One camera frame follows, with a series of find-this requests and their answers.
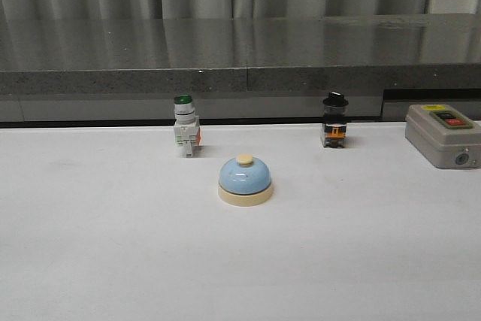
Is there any blue and cream desk bell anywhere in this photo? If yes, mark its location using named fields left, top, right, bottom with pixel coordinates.
left=218, top=153, right=274, bottom=207

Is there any grey stone counter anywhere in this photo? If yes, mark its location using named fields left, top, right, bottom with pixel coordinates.
left=1, top=14, right=480, bottom=125

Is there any grey push button control box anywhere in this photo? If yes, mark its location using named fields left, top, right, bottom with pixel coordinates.
left=405, top=104, right=480, bottom=169

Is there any green pushbutton switch white body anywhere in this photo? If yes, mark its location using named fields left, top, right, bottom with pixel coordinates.
left=174, top=94, right=201, bottom=157

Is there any black rotary selector switch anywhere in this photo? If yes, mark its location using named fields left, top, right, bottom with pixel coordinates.
left=321, top=92, right=349, bottom=148

